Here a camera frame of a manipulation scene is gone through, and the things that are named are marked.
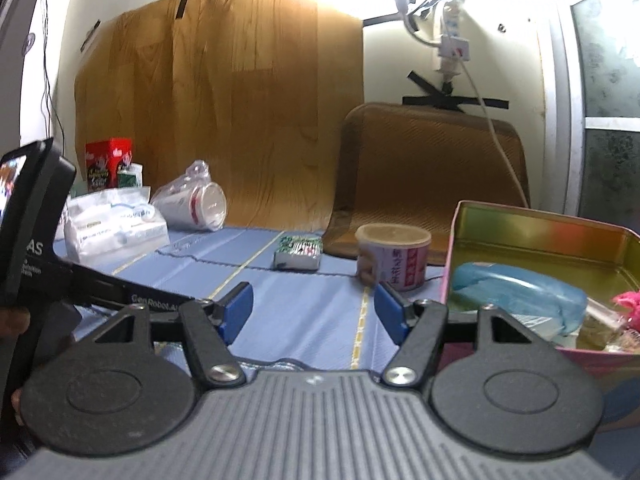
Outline plastic cup in clear bag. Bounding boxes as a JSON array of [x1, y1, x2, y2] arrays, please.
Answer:
[[149, 159, 229, 234]]

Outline white tissue pack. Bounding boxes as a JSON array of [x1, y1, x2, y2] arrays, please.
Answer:
[[64, 186, 169, 264]]

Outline lidded paper food cup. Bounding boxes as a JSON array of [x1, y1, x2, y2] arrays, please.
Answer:
[[354, 223, 433, 293]]

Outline small green box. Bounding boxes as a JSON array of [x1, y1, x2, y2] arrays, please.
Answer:
[[116, 161, 144, 192]]

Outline small green printed packet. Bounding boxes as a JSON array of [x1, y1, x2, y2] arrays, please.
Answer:
[[274, 235, 324, 272]]

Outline thin black cable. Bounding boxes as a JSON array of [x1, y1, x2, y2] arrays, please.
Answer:
[[41, 0, 67, 163]]

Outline pink tin box gold inside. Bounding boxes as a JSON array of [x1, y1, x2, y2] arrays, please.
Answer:
[[442, 200, 640, 386]]

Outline frosted glass window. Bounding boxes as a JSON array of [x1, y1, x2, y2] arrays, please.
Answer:
[[552, 0, 640, 243]]

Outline white cable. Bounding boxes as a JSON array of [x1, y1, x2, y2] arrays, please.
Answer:
[[461, 59, 532, 209]]

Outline red printed box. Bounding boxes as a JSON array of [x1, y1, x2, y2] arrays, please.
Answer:
[[84, 137, 134, 194]]

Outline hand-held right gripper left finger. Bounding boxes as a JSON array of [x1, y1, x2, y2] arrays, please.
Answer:
[[94, 282, 255, 390]]

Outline pink fluffy item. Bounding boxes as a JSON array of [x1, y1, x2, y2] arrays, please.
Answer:
[[612, 290, 640, 332]]

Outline wood grain sheet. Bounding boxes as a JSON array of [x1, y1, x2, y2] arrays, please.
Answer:
[[74, 0, 364, 235]]

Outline white power strip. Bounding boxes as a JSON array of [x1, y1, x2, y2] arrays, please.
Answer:
[[436, 0, 472, 75]]

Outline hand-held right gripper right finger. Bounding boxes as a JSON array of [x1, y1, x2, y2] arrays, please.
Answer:
[[374, 282, 546, 390]]

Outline black tape cross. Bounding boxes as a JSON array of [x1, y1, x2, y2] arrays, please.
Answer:
[[401, 70, 511, 114]]

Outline blue plastic pouch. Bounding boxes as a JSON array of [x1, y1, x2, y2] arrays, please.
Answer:
[[451, 261, 589, 337]]

